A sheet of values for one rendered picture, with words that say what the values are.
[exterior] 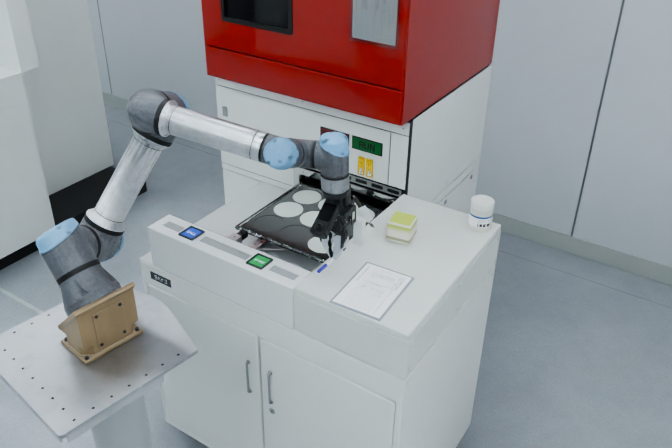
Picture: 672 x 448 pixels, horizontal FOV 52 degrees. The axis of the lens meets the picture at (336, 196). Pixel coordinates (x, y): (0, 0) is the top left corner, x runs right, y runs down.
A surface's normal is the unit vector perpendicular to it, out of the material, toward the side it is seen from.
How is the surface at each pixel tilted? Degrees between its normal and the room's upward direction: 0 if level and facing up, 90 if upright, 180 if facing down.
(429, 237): 0
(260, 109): 90
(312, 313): 90
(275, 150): 65
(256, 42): 90
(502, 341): 0
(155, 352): 0
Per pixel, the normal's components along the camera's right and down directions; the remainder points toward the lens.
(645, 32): -0.54, 0.41
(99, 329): 0.74, 0.34
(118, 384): 0.01, -0.87
